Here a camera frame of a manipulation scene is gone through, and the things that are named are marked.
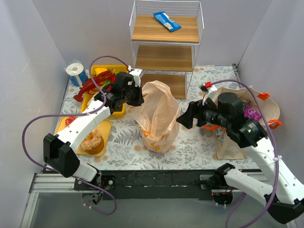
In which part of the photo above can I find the blue snack packet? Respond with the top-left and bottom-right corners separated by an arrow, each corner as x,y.
153,11 -> 181,32

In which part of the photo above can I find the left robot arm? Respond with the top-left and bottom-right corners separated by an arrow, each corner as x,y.
43,68 -> 143,182

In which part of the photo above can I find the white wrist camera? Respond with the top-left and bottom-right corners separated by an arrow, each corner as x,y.
127,66 -> 143,87
200,82 -> 218,105

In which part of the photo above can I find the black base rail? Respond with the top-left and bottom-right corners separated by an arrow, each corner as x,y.
73,169 -> 238,200

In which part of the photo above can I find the blue wrapped paper roll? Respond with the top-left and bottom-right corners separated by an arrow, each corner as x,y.
65,59 -> 88,87

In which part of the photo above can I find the red frosted donut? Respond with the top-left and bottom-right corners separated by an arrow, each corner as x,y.
65,116 -> 77,126

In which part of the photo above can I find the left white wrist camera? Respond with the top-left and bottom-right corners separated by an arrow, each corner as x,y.
127,66 -> 143,87

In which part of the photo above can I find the yellow vegetable bin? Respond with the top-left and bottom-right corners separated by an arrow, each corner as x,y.
80,65 -> 128,118

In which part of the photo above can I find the floral table mat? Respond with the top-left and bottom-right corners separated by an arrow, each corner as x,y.
61,66 -> 258,170

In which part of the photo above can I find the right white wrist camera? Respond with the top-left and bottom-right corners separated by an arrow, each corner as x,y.
200,82 -> 218,105

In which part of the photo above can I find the beige canvas tote bag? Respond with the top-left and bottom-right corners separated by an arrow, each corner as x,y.
204,87 -> 282,160

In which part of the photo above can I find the white wire wooden shelf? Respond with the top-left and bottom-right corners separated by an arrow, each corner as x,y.
129,0 -> 204,99

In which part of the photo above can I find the yellow flat tray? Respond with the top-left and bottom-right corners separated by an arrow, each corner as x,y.
55,116 -> 112,157

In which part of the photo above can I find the red toy lobster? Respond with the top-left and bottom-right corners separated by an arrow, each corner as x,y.
74,70 -> 116,102

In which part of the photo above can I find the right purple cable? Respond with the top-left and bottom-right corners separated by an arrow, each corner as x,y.
205,79 -> 279,228

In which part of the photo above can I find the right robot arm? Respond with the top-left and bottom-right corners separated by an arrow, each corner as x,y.
176,93 -> 304,224

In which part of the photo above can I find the banana print plastic bag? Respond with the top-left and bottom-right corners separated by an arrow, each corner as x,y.
131,80 -> 181,153

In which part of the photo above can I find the purple snack bag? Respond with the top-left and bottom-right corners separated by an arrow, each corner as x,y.
242,100 -> 261,121

